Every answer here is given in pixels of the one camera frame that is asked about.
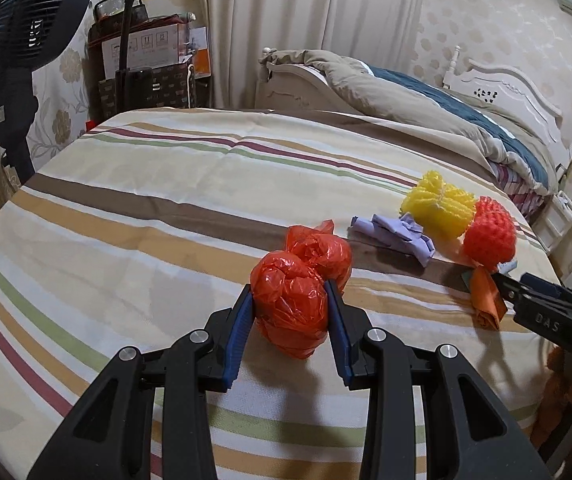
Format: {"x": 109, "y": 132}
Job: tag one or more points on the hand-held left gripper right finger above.
{"x": 338, "y": 330}

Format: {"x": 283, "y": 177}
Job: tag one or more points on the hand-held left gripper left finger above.
{"x": 238, "y": 330}

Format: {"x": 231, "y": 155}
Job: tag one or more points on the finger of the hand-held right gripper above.
{"x": 513, "y": 294}
{"x": 543, "y": 285}

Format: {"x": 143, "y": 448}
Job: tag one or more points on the orange wrapper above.
{"x": 485, "y": 300}

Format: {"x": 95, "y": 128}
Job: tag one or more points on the red plastic bag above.
{"x": 291, "y": 300}

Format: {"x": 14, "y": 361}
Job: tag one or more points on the red foam fruit net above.
{"x": 488, "y": 232}

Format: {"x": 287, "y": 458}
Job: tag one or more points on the purple glove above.
{"x": 400, "y": 235}

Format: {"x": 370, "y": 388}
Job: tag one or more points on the yellow foam fruit net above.
{"x": 438, "y": 205}

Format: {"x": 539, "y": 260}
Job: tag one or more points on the white plastic drawer unit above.
{"x": 558, "y": 220}

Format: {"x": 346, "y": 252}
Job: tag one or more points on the plaid bed sheet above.
{"x": 515, "y": 185}

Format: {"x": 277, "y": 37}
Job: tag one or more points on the striped tablecloth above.
{"x": 166, "y": 210}

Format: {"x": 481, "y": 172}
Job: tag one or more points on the white bed headboard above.
{"x": 515, "y": 90}

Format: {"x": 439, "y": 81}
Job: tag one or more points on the bed with blue-beige quilt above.
{"x": 415, "y": 105}

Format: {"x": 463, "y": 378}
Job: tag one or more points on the white bed footboard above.
{"x": 296, "y": 90}

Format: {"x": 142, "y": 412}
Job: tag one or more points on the white and orange box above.
{"x": 200, "y": 52}

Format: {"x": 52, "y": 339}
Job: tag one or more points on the cardboard box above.
{"x": 151, "y": 45}

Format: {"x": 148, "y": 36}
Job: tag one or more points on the cream curtain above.
{"x": 306, "y": 30}

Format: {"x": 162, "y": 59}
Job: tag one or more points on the dark blue standing fan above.
{"x": 21, "y": 15}

